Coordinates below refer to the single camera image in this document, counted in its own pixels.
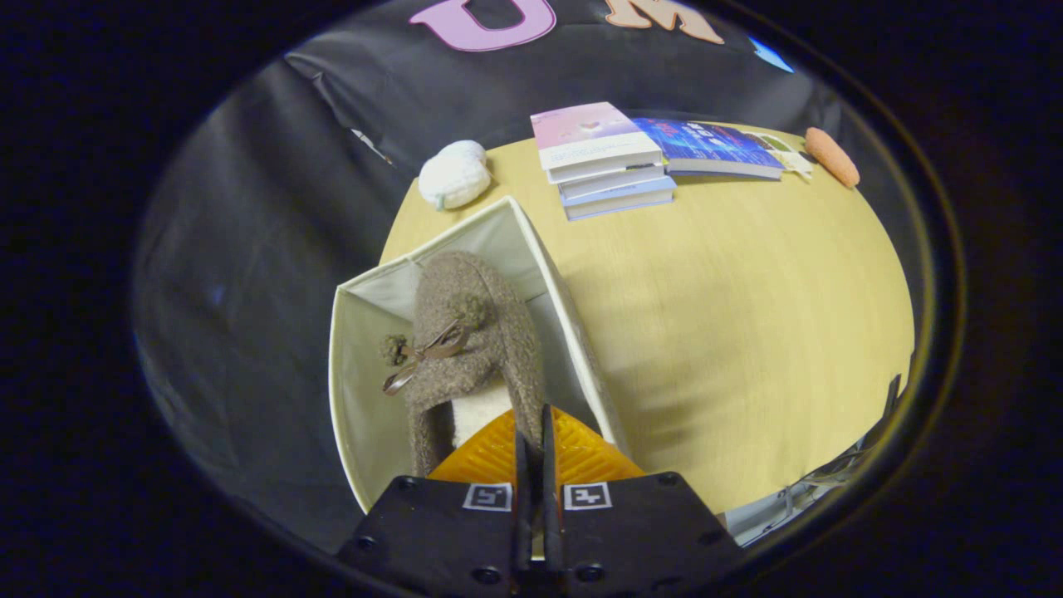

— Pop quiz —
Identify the white book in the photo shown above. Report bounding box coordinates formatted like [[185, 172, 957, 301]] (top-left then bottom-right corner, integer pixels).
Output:
[[546, 160, 666, 186]]

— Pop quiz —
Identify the pink book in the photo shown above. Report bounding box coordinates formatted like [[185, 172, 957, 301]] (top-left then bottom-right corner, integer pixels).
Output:
[[531, 101, 664, 172]]

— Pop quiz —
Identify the grey fabric storage box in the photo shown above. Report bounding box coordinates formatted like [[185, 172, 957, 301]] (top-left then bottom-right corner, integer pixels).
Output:
[[328, 195, 632, 514]]

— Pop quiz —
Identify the pale blue book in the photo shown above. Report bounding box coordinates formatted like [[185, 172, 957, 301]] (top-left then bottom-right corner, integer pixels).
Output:
[[558, 170, 670, 201], [563, 177, 678, 222]]

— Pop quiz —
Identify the brown fuzzy shoe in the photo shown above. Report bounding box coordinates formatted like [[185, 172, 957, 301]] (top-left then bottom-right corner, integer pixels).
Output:
[[380, 252, 546, 478]]

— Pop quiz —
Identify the dark blue book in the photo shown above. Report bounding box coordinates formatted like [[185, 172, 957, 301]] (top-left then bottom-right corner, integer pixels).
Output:
[[633, 117, 786, 180]]

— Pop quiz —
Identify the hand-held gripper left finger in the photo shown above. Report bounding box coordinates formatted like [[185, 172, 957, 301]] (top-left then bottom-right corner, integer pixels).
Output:
[[336, 407, 532, 598]]

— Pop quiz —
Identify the black backdrop cloth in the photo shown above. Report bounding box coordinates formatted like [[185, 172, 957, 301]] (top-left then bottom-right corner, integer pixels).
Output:
[[133, 0, 840, 549]]

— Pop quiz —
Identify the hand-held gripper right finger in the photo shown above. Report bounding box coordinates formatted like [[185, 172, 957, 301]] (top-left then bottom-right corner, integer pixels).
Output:
[[541, 405, 744, 597]]

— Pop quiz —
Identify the white compartment tray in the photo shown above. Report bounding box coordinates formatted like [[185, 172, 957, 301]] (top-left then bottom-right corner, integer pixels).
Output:
[[747, 131, 816, 180]]

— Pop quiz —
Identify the white plush toy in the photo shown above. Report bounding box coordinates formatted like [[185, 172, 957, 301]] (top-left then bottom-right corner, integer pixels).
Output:
[[418, 140, 492, 210]]

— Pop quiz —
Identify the orange plush toy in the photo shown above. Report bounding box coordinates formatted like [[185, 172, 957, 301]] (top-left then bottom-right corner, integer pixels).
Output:
[[804, 126, 861, 189]]

